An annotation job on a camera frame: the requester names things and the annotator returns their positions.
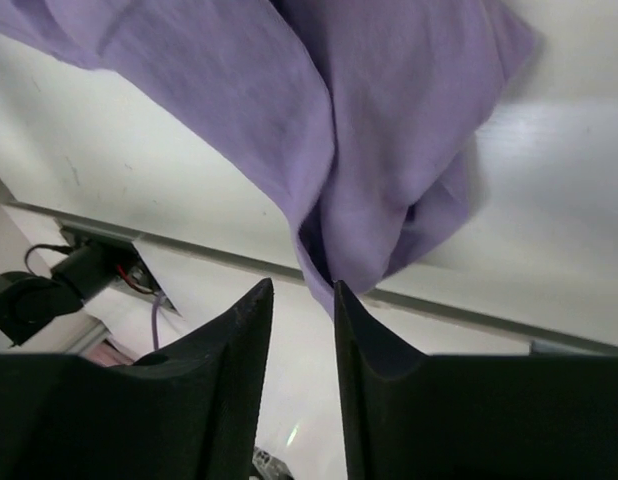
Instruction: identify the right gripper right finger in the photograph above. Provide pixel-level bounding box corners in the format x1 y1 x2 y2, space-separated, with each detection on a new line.
334 283 618 479

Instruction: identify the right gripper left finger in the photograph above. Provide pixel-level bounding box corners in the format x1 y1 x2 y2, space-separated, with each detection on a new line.
0 279 274 479

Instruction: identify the purple t shirt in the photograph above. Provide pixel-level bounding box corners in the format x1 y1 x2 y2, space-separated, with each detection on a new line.
0 1 535 310

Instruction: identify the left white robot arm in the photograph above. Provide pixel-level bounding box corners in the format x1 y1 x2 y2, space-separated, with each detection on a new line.
0 240 139 346

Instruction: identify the red and white paper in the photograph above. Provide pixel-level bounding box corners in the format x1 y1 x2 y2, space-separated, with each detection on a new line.
83 340 134 367

